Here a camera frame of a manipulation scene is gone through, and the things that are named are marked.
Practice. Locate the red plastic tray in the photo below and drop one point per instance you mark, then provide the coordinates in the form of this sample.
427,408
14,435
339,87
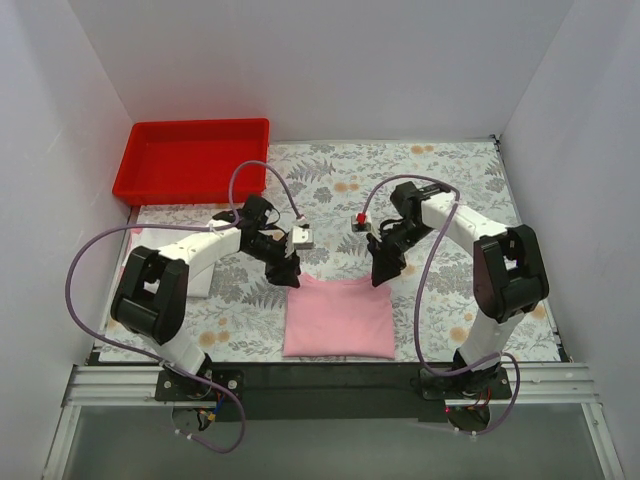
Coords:
187,162

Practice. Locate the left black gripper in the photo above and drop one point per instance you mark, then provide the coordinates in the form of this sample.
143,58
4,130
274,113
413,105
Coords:
279,261

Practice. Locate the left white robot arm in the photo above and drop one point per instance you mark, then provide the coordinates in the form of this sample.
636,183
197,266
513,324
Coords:
150,300

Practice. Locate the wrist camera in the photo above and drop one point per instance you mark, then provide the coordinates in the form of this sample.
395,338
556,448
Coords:
362,224
300,238

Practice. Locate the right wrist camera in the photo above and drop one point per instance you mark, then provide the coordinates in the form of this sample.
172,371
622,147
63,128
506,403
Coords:
362,224

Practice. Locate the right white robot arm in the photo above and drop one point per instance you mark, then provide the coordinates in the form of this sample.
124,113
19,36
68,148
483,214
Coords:
509,278

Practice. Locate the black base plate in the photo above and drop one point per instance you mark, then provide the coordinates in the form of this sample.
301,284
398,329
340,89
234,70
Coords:
331,391

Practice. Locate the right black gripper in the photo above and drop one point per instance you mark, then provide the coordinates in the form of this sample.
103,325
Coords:
383,250

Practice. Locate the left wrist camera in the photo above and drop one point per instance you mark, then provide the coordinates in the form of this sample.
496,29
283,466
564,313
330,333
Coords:
300,238

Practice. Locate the floral table cloth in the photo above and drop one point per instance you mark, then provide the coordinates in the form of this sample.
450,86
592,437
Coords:
242,318

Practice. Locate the folded white t shirt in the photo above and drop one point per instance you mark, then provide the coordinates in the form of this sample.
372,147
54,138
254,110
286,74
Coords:
200,285

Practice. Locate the pink t shirt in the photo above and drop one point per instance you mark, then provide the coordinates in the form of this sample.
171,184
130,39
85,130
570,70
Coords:
350,318

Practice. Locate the aluminium frame rail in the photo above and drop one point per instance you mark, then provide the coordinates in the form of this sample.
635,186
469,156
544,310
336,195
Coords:
549,383

